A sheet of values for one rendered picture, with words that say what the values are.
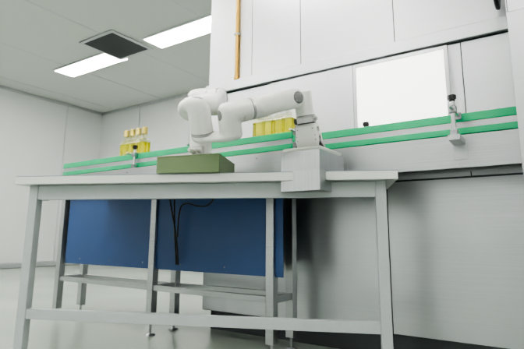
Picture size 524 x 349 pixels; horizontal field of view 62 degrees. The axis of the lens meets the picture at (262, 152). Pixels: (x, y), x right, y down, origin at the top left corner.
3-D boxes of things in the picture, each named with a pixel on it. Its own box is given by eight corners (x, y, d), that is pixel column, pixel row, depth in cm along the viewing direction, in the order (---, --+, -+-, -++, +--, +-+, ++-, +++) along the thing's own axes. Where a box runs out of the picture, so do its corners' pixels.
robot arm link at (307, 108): (282, 89, 168) (270, 94, 176) (286, 118, 168) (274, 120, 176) (314, 87, 175) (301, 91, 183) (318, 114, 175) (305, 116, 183)
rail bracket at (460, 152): (469, 160, 161) (464, 101, 166) (460, 153, 148) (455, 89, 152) (454, 160, 164) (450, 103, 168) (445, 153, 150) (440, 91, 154)
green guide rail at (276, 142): (293, 149, 194) (293, 131, 196) (292, 148, 194) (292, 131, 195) (63, 176, 290) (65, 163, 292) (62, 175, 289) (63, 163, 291)
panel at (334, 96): (454, 122, 185) (447, 47, 191) (452, 121, 182) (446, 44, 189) (273, 145, 234) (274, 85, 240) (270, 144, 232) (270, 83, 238)
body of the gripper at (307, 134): (321, 118, 177) (325, 146, 177) (299, 121, 183) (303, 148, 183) (313, 119, 171) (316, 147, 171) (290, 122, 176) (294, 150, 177)
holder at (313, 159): (348, 177, 185) (348, 159, 186) (320, 168, 162) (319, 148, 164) (313, 179, 194) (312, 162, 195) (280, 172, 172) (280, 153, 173)
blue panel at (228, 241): (302, 274, 200) (302, 182, 208) (282, 277, 186) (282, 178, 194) (89, 261, 287) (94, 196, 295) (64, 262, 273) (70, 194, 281)
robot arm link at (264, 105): (246, 121, 169) (292, 111, 179) (262, 117, 158) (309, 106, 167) (242, 99, 168) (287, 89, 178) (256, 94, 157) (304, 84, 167)
